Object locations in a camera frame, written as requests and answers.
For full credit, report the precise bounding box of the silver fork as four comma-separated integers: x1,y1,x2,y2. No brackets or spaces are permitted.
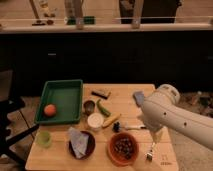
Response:
146,141,156,162

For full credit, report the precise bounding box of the black chair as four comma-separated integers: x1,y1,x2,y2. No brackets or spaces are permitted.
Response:
0,69,40,167

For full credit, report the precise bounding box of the orange bowl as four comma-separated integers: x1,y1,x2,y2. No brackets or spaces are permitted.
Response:
107,132,139,166

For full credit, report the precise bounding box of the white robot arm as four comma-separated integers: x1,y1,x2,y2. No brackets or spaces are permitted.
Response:
140,84,213,150

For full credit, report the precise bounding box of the orange fruit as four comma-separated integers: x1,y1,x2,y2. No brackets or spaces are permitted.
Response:
44,104,56,117

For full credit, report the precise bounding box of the grey folded cloth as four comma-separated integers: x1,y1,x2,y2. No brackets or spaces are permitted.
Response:
68,127,89,159

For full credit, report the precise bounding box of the dark grapes bunch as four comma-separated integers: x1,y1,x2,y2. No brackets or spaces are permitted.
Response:
114,138,134,159

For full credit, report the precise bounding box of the light green cup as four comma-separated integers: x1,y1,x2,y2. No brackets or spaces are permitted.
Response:
36,131,51,148

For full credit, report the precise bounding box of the yellow banana piece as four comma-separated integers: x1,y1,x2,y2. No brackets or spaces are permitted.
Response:
102,114,121,128

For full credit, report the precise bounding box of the dark brown plate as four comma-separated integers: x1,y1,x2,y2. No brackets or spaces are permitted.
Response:
68,131,96,160

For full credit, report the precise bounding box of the small dark metal cup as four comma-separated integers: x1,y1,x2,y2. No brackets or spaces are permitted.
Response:
83,100,95,115

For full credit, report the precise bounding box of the green plastic tray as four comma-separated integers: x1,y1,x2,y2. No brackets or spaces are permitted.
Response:
34,80,83,125

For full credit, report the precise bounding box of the white round lid container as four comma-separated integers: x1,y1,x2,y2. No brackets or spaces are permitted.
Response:
87,113,104,131

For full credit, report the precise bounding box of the blue grey sponge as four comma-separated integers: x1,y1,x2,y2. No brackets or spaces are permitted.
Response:
133,91,145,107

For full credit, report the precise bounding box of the dark rectangular eraser block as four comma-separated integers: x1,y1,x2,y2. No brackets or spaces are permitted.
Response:
91,90,111,99

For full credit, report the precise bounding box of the green chili pepper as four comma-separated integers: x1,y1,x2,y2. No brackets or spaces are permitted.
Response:
96,99,111,117

